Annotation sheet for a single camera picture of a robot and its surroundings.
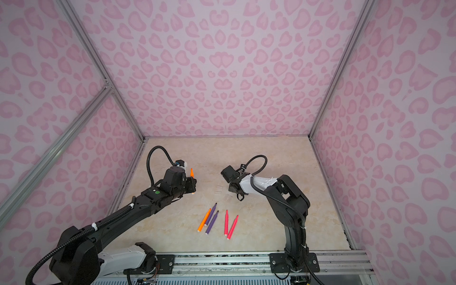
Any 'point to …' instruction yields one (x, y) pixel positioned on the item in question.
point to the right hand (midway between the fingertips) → (238, 187)
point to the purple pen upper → (211, 214)
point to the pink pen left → (226, 223)
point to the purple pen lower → (212, 222)
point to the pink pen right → (232, 228)
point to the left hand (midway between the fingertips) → (197, 179)
